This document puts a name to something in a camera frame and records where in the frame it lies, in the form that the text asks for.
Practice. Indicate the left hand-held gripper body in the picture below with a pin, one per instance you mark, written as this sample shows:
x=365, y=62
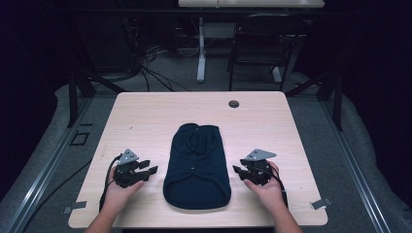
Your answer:
x=124, y=176

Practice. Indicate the dark navy garment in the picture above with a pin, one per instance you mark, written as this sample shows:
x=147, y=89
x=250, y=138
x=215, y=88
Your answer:
x=197, y=171

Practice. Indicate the person's left hand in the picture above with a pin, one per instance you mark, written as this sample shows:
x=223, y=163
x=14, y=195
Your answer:
x=117, y=195

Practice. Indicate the person's right hand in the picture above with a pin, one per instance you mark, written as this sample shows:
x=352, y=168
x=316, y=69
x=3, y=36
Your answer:
x=270, y=194

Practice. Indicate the black metal stand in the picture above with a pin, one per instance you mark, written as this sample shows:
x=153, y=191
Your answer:
x=335, y=97
x=76, y=93

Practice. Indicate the aluminium floor rail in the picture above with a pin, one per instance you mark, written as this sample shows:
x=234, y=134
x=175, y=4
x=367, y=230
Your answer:
x=354, y=168
x=42, y=171

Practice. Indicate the black folding chair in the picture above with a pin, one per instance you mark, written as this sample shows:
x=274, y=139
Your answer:
x=264, y=45

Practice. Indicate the grey tape strip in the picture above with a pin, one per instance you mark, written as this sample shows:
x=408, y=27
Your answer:
x=75, y=206
x=321, y=204

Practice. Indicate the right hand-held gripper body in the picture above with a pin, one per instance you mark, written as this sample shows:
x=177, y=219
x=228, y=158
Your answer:
x=259, y=170

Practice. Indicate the white desk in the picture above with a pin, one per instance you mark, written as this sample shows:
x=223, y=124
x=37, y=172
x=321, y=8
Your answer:
x=251, y=3

